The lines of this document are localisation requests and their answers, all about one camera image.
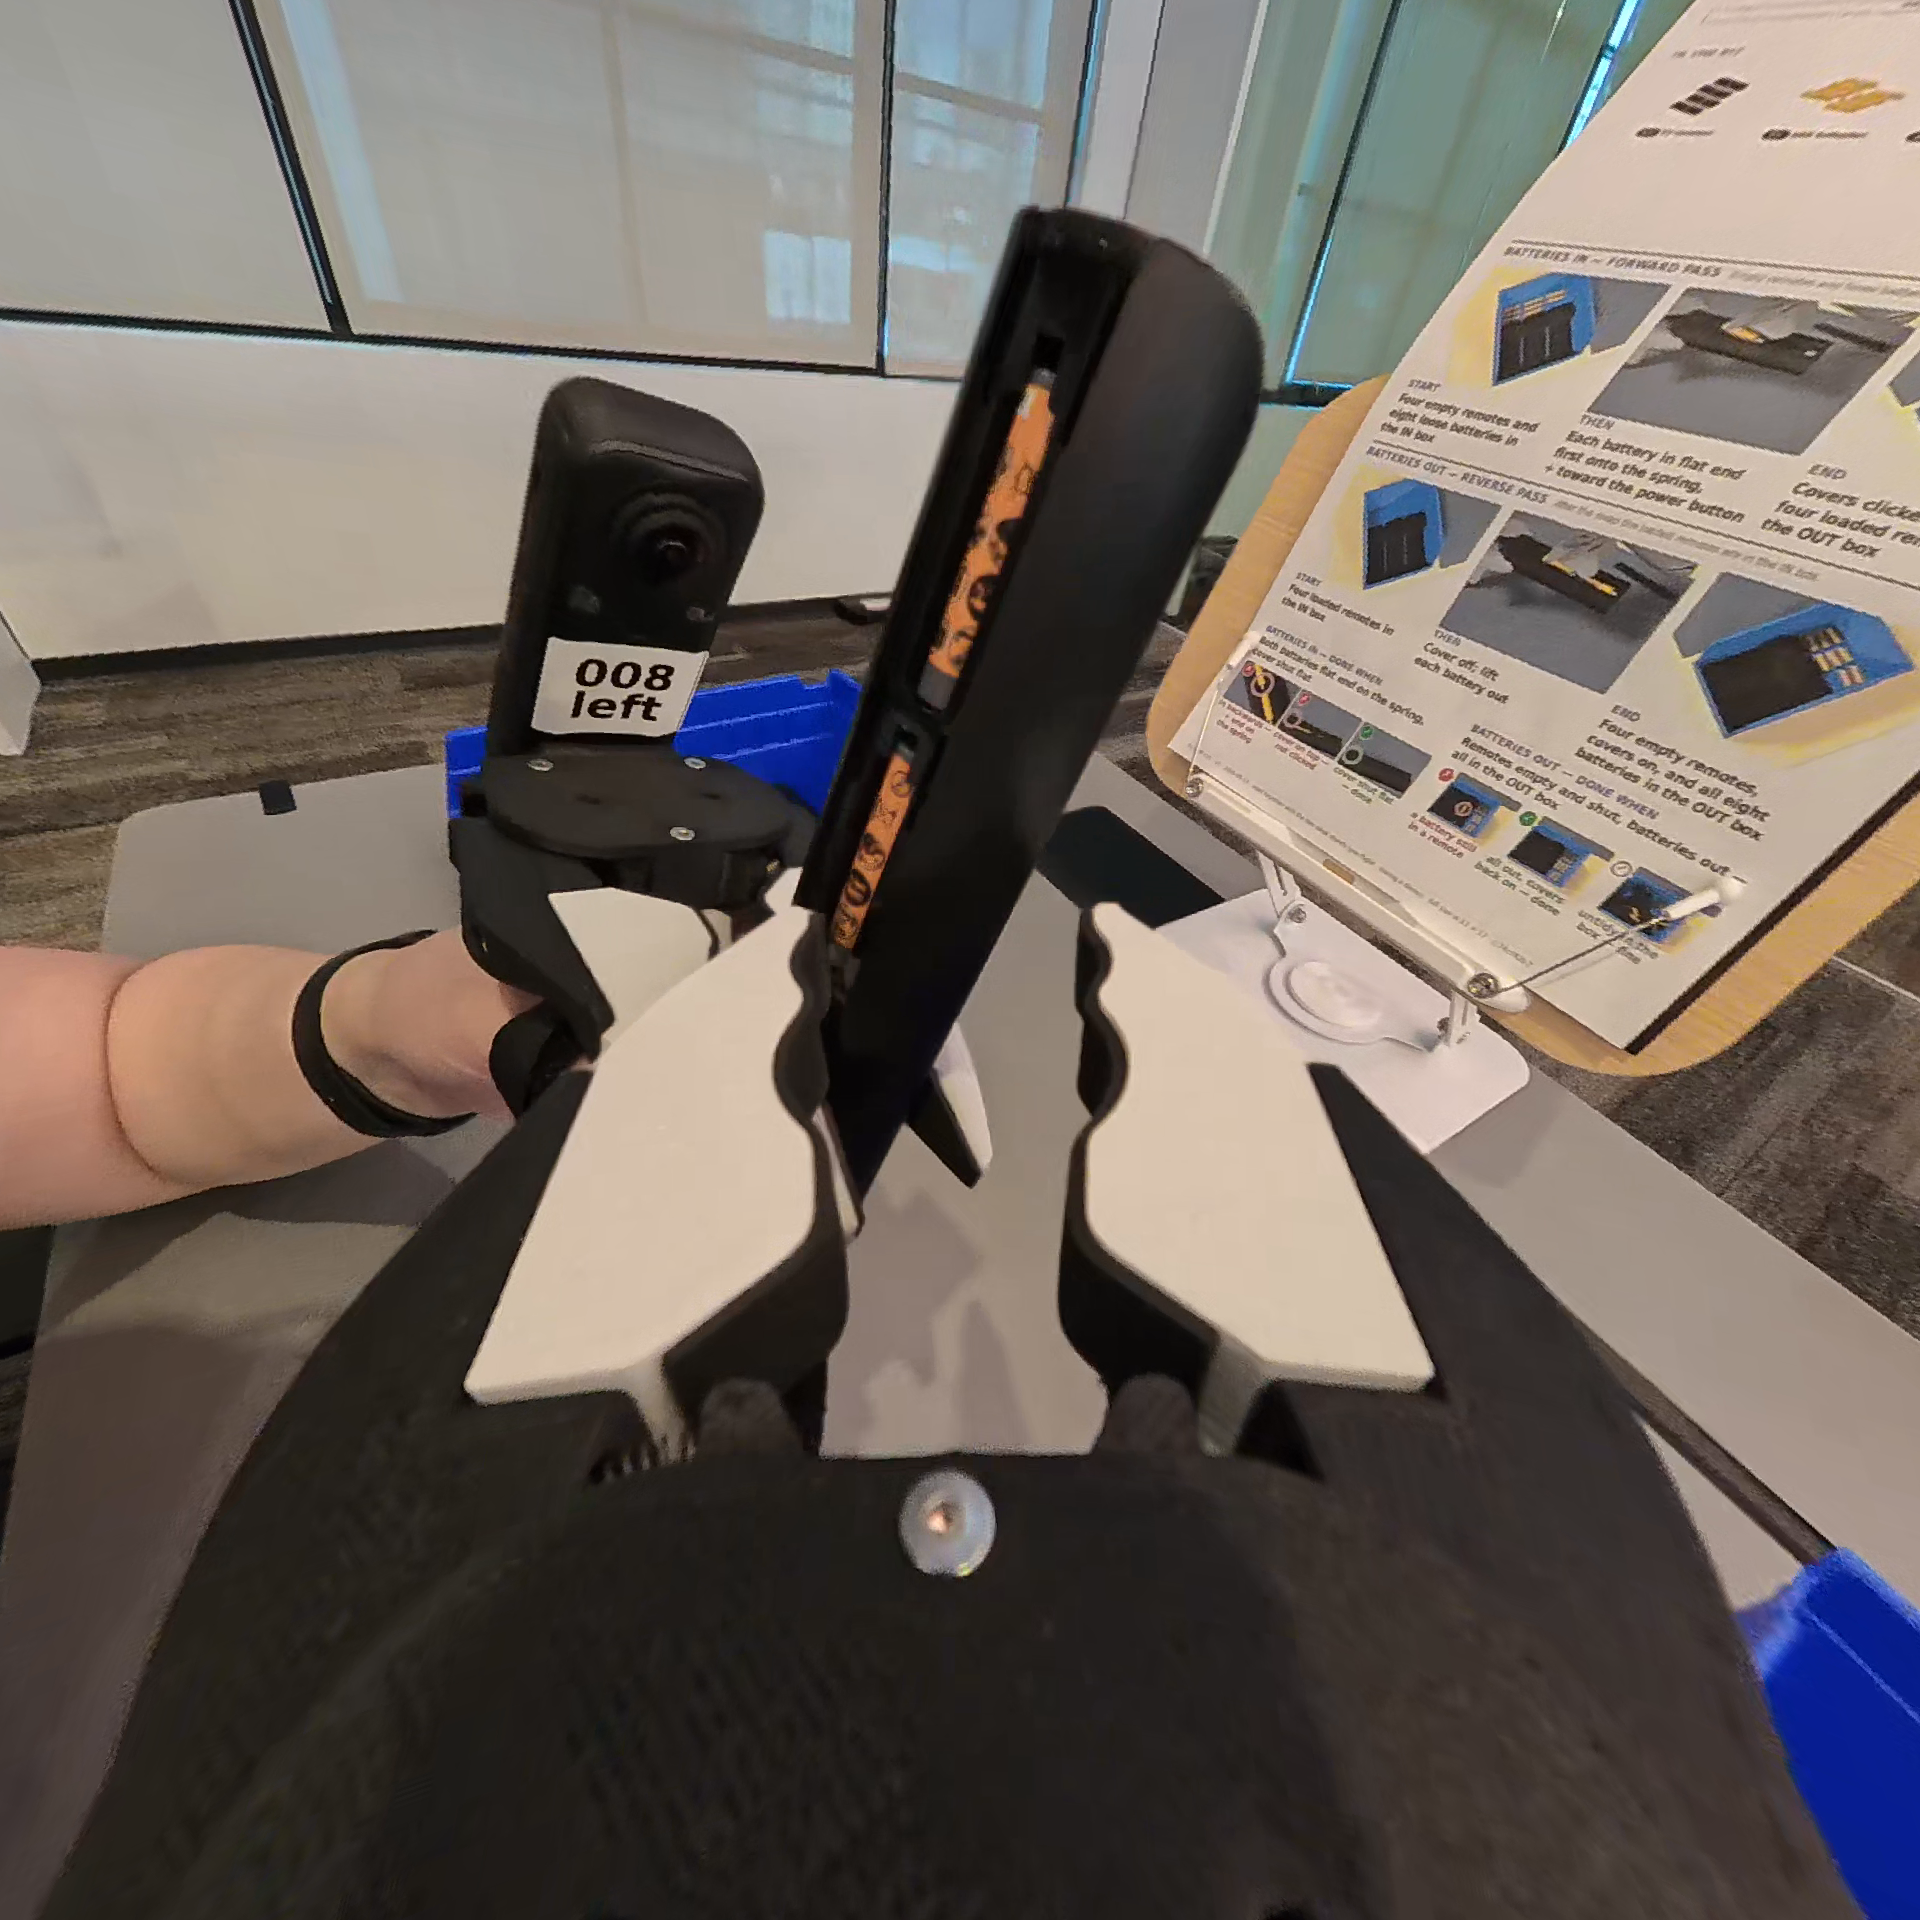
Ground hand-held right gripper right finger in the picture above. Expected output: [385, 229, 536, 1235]
[1058, 900, 1443, 1457]

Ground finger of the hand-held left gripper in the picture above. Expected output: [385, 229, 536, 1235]
[911, 1035, 993, 1187]
[548, 883, 737, 1037]

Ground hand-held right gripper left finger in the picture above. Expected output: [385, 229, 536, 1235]
[468, 910, 857, 1457]

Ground orange black battery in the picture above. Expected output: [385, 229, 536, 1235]
[821, 743, 927, 962]
[923, 356, 1067, 684]

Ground blue plastic bin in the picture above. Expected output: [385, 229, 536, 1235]
[446, 675, 871, 872]
[1735, 1544, 1920, 1920]

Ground black remote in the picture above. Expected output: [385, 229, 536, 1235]
[797, 204, 1265, 1193]

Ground person's left forearm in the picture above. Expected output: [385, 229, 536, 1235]
[0, 947, 346, 1231]

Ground person's left hand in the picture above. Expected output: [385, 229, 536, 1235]
[326, 925, 572, 1119]

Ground large glass window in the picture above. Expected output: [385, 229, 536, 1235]
[0, 0, 1098, 375]

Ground instruction sheet on stand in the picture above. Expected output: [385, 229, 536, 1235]
[1149, 0, 1920, 1157]

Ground tall glass window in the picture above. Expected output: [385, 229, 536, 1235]
[1202, 0, 1637, 391]

